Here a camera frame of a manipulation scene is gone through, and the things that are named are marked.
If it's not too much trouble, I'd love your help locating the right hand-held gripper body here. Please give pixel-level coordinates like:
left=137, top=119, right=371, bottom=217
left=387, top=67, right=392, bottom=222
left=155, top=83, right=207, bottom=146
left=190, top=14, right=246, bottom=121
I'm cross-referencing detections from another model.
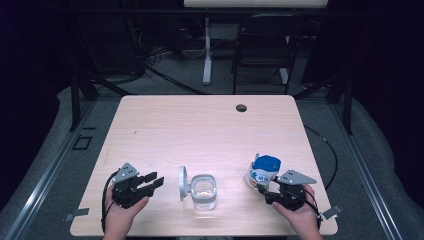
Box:
left=264, top=169, right=318, bottom=212

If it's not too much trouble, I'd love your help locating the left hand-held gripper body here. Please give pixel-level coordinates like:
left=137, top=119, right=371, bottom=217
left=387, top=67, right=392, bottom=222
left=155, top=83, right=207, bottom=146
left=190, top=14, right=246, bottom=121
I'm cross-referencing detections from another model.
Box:
left=110, top=162, right=156, bottom=210

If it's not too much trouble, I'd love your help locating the blue and white bag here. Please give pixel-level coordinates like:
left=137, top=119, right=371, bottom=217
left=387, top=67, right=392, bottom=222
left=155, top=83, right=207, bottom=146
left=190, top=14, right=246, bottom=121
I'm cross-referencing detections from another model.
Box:
left=243, top=153, right=283, bottom=192

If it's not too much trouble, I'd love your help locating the clear jug with white lid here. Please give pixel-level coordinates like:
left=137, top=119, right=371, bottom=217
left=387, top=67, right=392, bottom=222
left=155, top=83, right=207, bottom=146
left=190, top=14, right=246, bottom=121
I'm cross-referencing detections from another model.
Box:
left=178, top=165, right=218, bottom=212

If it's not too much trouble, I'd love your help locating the person's left hand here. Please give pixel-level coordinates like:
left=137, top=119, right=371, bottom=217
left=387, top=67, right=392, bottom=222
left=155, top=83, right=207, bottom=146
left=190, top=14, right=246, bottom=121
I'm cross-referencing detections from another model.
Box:
left=102, top=185, right=150, bottom=240

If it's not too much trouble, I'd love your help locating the person's right hand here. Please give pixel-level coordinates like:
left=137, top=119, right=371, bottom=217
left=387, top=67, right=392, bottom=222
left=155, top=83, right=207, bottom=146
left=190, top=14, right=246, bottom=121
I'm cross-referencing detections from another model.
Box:
left=272, top=183, right=324, bottom=240

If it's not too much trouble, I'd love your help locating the grey tape strip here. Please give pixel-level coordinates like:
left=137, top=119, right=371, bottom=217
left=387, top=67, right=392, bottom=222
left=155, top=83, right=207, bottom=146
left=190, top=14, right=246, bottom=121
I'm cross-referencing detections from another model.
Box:
left=321, top=204, right=344, bottom=221
left=63, top=208, right=90, bottom=223

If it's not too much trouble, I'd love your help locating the black metal stand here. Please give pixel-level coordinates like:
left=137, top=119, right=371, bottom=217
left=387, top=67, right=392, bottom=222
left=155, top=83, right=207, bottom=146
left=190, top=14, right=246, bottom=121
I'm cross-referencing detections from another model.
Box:
left=293, top=70, right=354, bottom=136
left=69, top=70, right=136, bottom=133

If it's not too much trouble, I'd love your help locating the white desk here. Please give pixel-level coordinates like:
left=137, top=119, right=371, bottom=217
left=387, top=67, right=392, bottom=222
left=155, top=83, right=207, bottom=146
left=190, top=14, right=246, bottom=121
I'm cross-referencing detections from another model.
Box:
left=183, top=0, right=331, bottom=86

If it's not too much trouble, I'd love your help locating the black folding chair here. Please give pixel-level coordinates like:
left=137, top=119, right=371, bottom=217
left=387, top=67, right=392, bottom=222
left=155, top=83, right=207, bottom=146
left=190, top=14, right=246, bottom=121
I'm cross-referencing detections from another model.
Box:
left=231, top=13, right=309, bottom=96

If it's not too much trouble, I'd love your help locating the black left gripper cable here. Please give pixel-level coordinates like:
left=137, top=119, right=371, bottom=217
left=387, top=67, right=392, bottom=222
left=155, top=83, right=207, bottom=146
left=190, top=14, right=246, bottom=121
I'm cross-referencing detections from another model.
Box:
left=100, top=170, right=121, bottom=234

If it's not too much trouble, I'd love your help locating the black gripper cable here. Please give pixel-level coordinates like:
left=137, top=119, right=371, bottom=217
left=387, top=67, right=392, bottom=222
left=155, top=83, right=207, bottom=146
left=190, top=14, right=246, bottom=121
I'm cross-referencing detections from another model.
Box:
left=100, top=170, right=121, bottom=234
left=303, top=190, right=324, bottom=232

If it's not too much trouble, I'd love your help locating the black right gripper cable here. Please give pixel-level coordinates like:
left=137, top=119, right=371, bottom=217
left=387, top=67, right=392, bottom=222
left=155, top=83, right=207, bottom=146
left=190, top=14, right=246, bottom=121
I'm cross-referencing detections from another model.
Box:
left=303, top=190, right=324, bottom=232

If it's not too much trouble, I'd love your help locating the thin black floor cable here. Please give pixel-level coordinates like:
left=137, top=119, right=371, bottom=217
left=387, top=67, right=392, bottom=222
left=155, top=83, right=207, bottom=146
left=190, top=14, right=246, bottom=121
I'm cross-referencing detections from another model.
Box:
left=303, top=124, right=339, bottom=191

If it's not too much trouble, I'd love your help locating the aluminium floor rail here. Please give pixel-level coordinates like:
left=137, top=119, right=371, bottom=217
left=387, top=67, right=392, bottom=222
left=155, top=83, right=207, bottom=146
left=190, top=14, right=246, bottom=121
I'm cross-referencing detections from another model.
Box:
left=328, top=99, right=404, bottom=240
left=1, top=99, right=98, bottom=240

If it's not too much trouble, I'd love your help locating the thick black floor cable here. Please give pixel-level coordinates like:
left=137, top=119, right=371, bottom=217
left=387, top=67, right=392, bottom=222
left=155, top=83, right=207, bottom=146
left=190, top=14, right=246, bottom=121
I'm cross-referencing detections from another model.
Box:
left=144, top=64, right=209, bottom=96

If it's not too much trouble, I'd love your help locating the tangle of cables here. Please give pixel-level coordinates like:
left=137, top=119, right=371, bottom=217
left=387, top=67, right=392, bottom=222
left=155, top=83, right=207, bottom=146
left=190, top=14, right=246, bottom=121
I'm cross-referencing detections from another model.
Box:
left=131, top=19, right=208, bottom=73

